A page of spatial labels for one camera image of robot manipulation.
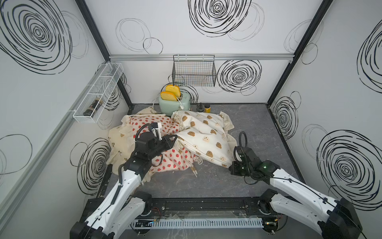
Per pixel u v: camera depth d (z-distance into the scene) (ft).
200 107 3.44
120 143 2.91
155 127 2.23
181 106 3.24
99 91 2.40
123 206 1.54
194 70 4.06
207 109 3.51
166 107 3.37
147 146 1.84
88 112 2.18
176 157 2.59
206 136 2.58
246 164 2.03
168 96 3.24
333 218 1.29
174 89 3.33
